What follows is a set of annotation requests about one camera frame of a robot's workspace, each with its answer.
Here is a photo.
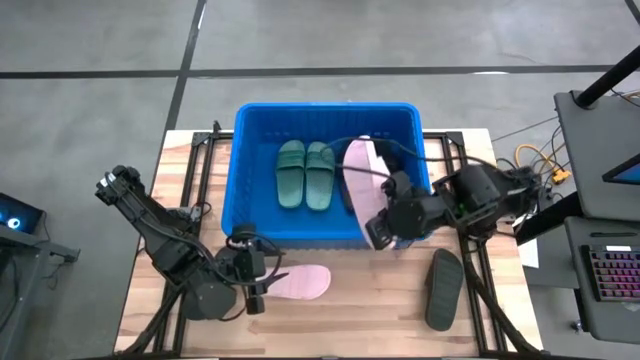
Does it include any yellow cable with plug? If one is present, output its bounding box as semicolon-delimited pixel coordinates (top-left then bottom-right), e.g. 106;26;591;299
514;143;572;211

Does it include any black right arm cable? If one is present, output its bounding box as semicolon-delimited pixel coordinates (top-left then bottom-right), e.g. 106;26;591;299
319;135;501;181

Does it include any black pole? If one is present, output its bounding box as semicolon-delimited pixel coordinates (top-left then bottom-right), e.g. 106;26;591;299
573;44;640;109

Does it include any dark flat screen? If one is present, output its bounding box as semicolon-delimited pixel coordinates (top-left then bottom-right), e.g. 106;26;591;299
602;153;640;186

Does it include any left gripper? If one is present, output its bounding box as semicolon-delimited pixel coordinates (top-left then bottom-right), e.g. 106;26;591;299
230;224;291;299

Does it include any black metal table frame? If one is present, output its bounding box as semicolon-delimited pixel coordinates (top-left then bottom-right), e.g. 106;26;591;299
117;119;541;359

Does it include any green rubber slide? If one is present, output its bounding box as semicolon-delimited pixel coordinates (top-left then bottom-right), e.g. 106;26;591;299
304;141;337;212
275;139;307;209

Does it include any blue plastic bin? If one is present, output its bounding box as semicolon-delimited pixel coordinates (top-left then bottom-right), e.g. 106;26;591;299
221;102;437;250

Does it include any white paper sheet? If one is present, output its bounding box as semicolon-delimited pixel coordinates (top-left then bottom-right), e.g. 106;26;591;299
519;238;541;270

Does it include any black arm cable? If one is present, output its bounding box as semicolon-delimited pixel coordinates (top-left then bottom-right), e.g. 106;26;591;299
319;135;501;181
224;232;284;289

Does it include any pink rubber slide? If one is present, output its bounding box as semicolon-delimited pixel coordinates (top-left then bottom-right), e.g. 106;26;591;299
341;135;401;250

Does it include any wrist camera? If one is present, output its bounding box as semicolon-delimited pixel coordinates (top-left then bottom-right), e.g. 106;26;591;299
363;213;397;251
243;293;267;316

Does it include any backlit computer keyboard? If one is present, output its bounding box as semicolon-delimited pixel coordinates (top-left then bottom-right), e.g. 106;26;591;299
580;243;640;304

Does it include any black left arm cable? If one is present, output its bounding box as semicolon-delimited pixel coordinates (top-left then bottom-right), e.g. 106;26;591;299
224;232;284;289

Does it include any computer tower with blue light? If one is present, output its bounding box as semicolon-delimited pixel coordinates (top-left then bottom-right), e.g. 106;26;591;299
0;192;45;236

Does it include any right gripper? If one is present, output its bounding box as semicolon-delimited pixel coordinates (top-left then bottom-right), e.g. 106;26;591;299
383;172;441;239

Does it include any grey desk top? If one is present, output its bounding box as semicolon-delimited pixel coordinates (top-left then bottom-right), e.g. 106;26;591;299
553;89;640;222

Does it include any white slide sandal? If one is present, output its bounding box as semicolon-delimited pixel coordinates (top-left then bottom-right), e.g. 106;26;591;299
263;263;332;301

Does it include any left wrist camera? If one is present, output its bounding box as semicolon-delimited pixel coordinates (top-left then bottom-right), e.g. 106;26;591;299
243;293;267;316

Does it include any black desk bar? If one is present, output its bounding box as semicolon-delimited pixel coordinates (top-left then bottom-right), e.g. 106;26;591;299
513;192;584;246

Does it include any grey keyboard desk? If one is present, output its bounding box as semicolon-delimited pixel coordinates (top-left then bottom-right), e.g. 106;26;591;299
563;215;640;346

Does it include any grey metal stand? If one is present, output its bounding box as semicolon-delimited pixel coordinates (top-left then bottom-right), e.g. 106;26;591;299
0;224;81;351

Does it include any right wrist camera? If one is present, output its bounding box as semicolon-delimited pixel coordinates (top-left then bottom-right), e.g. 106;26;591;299
363;213;397;251

